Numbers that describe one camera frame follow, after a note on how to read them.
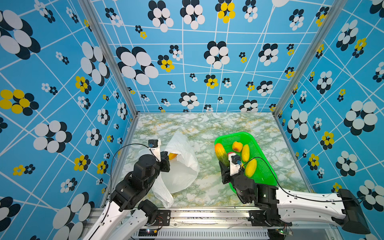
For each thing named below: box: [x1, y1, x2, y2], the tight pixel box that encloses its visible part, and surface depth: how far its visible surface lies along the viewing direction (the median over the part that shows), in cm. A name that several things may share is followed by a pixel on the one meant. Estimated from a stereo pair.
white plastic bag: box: [152, 131, 200, 208], surface depth 80 cm
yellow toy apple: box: [232, 141, 243, 153], surface depth 98 cm
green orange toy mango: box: [214, 143, 230, 168], surface depth 71 cm
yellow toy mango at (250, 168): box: [245, 158, 257, 178], surface depth 88 cm
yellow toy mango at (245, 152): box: [241, 144, 250, 162], surface depth 96 cm
